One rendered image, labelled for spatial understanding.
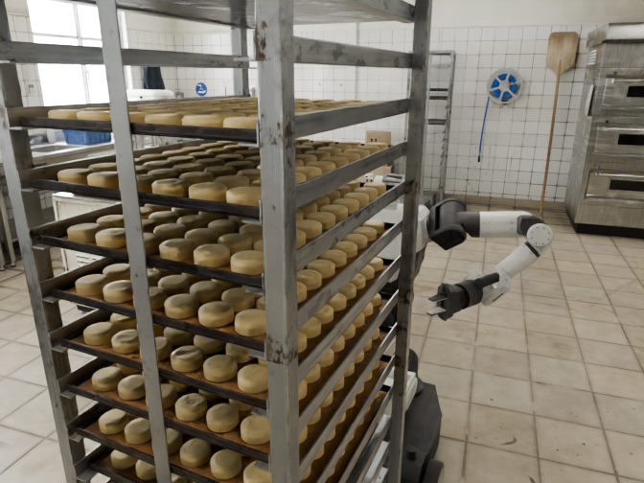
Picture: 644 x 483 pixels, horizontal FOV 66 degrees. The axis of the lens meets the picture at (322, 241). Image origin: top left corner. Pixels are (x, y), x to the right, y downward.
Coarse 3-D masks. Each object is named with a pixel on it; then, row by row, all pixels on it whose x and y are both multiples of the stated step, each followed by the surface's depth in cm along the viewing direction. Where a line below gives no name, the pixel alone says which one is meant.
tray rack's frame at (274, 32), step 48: (0, 0) 68; (96, 0) 60; (288, 0) 51; (288, 48) 52; (0, 96) 71; (288, 96) 54; (0, 144) 74; (288, 144) 55; (288, 192) 56; (288, 240) 58; (144, 288) 70; (288, 288) 60; (48, 336) 83; (144, 336) 73; (288, 336) 62; (48, 384) 87; (288, 384) 64; (288, 432) 66; (288, 480) 68
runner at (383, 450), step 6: (384, 444) 139; (378, 450) 136; (384, 450) 132; (378, 456) 134; (384, 456) 132; (372, 462) 132; (378, 462) 132; (372, 468) 130; (378, 468) 127; (366, 474) 128; (372, 474) 128; (378, 474) 128; (366, 480) 126; (372, 480) 123
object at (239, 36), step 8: (232, 32) 120; (240, 32) 119; (232, 40) 120; (240, 40) 120; (232, 48) 121; (240, 48) 120; (232, 72) 123; (240, 72) 122; (240, 80) 123; (248, 80) 125; (240, 88) 123; (248, 88) 125
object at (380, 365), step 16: (384, 368) 126; (368, 384) 119; (352, 416) 108; (336, 432) 103; (112, 464) 94; (128, 464) 93; (144, 464) 92; (320, 464) 95; (144, 480) 91; (176, 480) 88; (304, 480) 91
